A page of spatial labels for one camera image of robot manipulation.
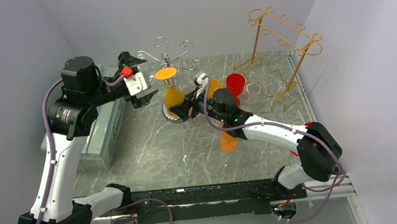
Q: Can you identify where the aluminium frame rail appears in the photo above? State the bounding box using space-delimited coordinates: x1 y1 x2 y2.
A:
35 171 369 224

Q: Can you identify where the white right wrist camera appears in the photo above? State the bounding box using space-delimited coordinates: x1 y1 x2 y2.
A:
194 71 209 98

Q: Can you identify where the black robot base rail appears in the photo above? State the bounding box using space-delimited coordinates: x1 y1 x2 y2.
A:
102 179 307 224

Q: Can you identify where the orange plastic goblet back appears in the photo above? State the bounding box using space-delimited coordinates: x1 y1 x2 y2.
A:
207 78 222 98

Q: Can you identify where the red plastic goblet lying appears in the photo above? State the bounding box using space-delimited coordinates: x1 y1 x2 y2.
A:
290 122 312 157

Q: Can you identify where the clear wine glass right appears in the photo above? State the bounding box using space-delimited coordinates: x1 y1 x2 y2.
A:
243 83 261 105

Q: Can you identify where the chrome wine glass rack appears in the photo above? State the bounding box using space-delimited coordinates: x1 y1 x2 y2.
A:
137 36 200 123

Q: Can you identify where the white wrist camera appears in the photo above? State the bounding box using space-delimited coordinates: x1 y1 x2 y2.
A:
121 67 150 96
194 71 209 98

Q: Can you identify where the green plastic storage box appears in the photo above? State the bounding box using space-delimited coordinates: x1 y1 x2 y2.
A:
34 62 131 175

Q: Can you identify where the red plastic goblet back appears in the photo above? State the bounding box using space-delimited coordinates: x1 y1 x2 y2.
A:
226 73 246 106

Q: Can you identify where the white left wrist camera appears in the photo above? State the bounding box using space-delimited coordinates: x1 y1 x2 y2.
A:
121 67 150 96

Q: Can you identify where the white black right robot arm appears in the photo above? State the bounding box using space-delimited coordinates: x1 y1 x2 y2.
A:
169 88 343 199

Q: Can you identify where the red plastic goblet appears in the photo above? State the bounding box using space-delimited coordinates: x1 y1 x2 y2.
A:
226 73 246 106
290 122 312 157

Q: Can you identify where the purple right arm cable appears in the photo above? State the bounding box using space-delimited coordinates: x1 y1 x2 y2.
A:
201 65 351 224

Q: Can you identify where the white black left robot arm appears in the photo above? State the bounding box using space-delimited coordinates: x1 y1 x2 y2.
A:
18 51 154 224

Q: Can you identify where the orange plastic goblet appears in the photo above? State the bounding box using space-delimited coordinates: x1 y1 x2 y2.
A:
207 78 222 98
154 67 185 120
219 131 237 152

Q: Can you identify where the gold wine glass rack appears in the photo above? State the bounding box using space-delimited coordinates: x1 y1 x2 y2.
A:
233 7 324 111

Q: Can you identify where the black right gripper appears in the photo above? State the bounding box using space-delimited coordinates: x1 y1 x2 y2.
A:
168 84 227 127

